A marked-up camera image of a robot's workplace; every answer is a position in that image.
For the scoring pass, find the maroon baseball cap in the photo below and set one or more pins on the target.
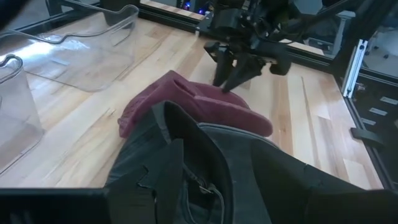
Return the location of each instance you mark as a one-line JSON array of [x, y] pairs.
[[192, 102]]

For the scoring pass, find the black frame clamp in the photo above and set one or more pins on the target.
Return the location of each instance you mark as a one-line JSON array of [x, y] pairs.
[[367, 137]]

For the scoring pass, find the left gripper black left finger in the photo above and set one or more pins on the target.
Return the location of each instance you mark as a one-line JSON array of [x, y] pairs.
[[164, 174]]

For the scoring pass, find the computer with purple lights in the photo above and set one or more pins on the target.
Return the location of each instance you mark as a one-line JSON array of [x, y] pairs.
[[186, 5]]

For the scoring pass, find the dark grey baseball cap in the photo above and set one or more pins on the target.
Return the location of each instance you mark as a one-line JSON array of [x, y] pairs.
[[224, 143]]

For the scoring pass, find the grey office chair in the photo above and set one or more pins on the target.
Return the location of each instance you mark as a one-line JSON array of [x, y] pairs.
[[343, 31]]

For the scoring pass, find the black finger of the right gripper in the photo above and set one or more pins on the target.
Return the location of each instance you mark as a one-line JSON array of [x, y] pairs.
[[245, 70], [223, 68]]

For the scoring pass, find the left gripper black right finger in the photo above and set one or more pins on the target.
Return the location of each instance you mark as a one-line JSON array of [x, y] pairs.
[[280, 183]]

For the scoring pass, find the black box with white labels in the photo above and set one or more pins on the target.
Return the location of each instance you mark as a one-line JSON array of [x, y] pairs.
[[382, 90]]

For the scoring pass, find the silver metal bracket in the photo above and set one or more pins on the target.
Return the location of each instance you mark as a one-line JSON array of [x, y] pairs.
[[354, 68]]

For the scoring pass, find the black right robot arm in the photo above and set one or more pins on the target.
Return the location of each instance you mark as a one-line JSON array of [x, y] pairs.
[[255, 18]]

